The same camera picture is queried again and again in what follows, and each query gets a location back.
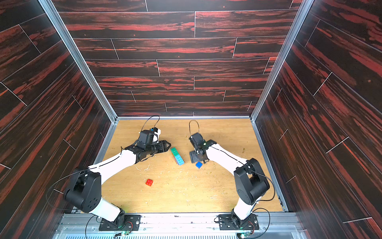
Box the small red lego brick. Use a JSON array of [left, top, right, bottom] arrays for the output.
[[145, 179, 153, 186]]

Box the green long lego brick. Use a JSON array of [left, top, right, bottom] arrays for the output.
[[171, 148, 179, 158]]

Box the aluminium front rail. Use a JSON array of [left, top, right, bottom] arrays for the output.
[[53, 212, 309, 239]]

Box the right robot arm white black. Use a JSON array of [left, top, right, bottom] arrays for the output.
[[189, 133, 270, 221]]

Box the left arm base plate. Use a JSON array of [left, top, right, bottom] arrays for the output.
[[98, 214, 141, 232]]

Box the cyan lego brick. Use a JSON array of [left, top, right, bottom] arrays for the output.
[[175, 155, 185, 166]]

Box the blue small lego brick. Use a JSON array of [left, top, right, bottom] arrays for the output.
[[196, 162, 203, 169]]

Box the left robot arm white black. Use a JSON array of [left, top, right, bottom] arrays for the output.
[[64, 127, 171, 229]]

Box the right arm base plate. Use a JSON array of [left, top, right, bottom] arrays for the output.
[[216, 213, 260, 231]]

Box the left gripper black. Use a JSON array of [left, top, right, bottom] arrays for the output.
[[145, 140, 172, 156]]

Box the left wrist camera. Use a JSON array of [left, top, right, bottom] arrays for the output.
[[150, 127, 161, 144]]

